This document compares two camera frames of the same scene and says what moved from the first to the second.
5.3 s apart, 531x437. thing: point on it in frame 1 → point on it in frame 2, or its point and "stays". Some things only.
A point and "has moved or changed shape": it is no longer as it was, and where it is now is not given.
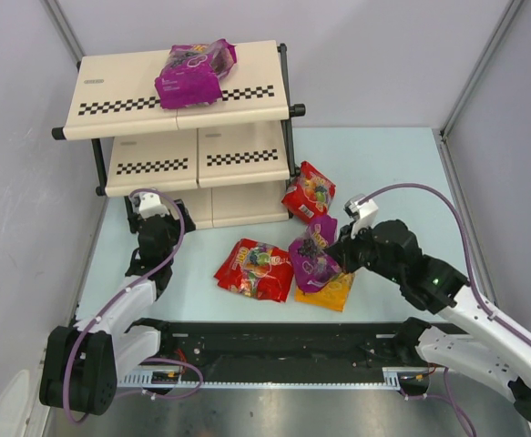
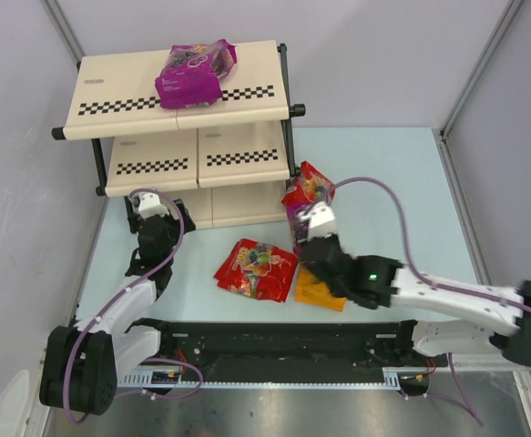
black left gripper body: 154,223 stays
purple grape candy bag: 311,263 has moved or changed shape
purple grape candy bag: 191,74 stays
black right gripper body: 356,250 → 316,248
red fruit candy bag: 257,269 stays
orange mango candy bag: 333,295 stays
